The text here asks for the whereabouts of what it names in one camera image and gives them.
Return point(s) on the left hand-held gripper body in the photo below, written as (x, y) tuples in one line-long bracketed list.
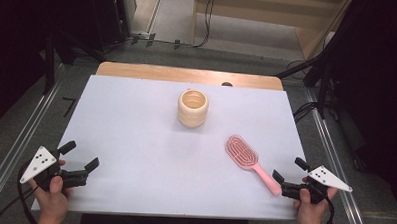
[(38, 163)]

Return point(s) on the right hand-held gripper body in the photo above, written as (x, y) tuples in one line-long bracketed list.
[(331, 179)]

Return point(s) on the silver floor rail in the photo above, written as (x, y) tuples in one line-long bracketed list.
[(338, 163), (17, 145)]

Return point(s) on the cream ribbed cup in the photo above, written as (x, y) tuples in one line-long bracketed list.
[(193, 109)]

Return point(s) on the person's right hand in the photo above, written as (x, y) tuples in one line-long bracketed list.
[(309, 214)]

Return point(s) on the white table mat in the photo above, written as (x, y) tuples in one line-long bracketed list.
[(135, 156)]

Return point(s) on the pink hairbrush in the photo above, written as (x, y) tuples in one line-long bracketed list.
[(243, 153)]

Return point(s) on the person's left hand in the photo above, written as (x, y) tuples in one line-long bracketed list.
[(54, 200)]

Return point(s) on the light wooden furniture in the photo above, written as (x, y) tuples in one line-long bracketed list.
[(309, 39)]

